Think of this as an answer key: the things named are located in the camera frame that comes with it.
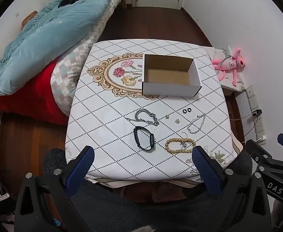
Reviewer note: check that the white charger plug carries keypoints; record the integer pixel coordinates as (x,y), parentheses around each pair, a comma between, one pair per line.
(262,138)

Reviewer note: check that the person's dark fleece pants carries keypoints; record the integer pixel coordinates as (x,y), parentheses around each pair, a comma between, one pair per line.
(119,210)

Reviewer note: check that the light blue duvet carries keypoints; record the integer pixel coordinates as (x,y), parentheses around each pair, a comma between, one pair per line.
(47,36)

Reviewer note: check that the brown wooden headboard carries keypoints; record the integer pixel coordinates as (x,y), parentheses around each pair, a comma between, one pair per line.
(29,18)

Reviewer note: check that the pink plush toy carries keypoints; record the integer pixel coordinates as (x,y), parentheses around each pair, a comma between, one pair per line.
(229,65)

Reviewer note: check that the red blanket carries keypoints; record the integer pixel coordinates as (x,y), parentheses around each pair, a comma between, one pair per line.
(30,101)

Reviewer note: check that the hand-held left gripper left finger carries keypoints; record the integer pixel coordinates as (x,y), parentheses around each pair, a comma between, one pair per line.
(81,171)

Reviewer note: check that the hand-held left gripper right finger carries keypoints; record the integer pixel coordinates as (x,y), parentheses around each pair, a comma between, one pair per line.
(205,171)

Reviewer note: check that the checkered quilt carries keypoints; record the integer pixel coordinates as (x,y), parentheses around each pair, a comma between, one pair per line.
(66,77)

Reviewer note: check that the white cardboard box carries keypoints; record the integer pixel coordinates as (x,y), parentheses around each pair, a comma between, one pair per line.
(170,90)

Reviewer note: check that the black wristband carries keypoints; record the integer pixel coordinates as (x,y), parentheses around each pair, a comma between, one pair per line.
(152,140)

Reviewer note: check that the diamond patterned floral tablecloth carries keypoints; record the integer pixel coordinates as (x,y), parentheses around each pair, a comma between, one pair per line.
(102,116)

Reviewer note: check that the white wall socket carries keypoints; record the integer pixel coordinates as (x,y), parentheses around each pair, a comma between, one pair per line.
(250,94)
(259,125)

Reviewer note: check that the thin silver pendant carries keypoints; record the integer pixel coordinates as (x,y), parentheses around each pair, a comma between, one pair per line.
(183,143)

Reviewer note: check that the black charger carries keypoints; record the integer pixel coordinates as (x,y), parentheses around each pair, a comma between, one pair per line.
(256,113)

